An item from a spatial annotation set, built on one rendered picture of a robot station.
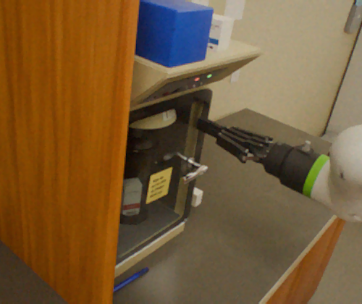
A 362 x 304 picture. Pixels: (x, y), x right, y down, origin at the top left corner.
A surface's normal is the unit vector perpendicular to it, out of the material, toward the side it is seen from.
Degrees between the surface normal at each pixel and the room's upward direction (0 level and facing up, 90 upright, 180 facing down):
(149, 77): 90
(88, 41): 90
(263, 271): 0
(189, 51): 90
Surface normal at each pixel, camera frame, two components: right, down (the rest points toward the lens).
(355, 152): -0.61, -0.17
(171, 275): 0.15, -0.87
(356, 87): -0.62, 0.29
